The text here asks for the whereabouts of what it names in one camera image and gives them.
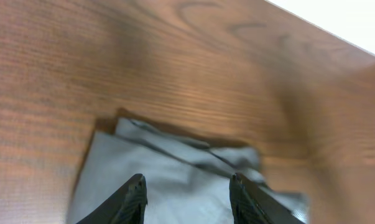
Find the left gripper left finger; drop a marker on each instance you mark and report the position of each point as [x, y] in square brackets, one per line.
[126, 206]

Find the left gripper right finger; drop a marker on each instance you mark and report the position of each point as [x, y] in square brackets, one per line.
[252, 205]

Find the grey shorts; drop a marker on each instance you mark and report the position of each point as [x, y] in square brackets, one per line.
[187, 180]

